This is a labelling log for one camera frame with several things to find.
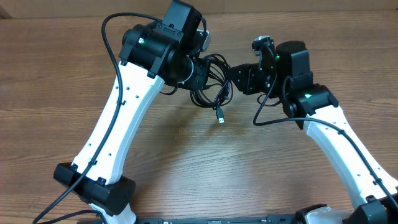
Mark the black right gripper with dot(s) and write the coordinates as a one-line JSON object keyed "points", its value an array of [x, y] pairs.
{"points": [[245, 84]]}

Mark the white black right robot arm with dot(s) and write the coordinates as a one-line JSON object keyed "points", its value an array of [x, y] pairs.
{"points": [[283, 72]]}

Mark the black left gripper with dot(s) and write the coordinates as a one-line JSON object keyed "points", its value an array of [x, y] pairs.
{"points": [[199, 82]]}

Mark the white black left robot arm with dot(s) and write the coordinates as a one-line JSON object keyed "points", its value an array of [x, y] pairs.
{"points": [[165, 52]]}

